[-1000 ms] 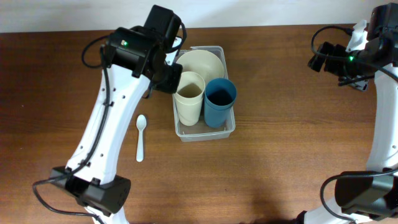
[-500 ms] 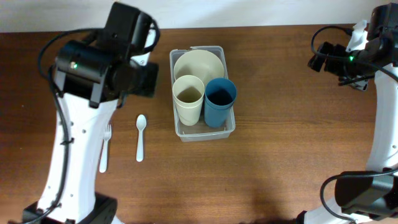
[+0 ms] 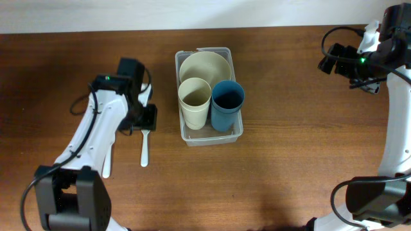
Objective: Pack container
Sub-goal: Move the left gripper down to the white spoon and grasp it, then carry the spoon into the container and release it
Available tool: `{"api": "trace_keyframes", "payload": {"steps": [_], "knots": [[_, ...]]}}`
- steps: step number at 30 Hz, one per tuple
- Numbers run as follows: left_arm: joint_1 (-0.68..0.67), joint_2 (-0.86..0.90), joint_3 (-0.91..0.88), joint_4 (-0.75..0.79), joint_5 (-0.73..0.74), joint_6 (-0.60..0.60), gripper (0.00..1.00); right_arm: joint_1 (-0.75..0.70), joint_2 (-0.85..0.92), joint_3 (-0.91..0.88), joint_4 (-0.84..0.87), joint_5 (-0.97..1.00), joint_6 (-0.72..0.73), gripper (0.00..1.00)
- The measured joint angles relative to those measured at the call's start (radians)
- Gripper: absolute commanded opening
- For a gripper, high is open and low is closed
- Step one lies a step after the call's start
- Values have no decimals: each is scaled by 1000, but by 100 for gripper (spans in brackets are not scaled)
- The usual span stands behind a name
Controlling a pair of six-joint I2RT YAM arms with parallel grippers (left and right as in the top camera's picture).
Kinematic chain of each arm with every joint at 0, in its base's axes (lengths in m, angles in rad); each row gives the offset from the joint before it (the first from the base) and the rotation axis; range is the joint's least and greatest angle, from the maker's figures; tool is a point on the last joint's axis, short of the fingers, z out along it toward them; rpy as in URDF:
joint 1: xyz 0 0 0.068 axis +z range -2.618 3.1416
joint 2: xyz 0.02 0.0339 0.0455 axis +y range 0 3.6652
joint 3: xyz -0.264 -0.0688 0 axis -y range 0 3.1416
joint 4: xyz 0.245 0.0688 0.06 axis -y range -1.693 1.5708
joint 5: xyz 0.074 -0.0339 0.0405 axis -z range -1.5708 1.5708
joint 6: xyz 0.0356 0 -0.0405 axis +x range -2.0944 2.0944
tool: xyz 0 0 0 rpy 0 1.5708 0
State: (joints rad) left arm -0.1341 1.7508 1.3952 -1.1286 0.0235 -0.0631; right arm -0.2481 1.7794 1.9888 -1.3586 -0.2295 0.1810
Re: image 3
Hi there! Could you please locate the blue plastic cup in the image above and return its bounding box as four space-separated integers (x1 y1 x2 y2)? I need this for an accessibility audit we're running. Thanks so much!
211 80 245 132

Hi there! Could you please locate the cream plastic bowl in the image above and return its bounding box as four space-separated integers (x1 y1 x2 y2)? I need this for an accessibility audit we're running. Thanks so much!
179 51 232 89

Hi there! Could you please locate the white plastic fork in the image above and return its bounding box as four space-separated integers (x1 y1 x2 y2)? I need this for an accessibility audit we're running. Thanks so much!
101 143 112 178

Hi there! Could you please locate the cream plastic cup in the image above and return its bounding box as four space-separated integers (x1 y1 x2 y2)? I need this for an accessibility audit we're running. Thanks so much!
178 78 211 130

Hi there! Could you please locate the white plastic spoon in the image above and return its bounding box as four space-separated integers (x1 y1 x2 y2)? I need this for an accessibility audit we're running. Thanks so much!
141 130 150 167

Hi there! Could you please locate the clear plastic container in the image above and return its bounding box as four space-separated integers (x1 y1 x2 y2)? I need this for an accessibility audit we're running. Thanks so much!
175 47 243 146

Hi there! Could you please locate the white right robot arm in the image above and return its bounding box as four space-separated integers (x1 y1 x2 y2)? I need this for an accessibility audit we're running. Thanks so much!
305 19 410 230

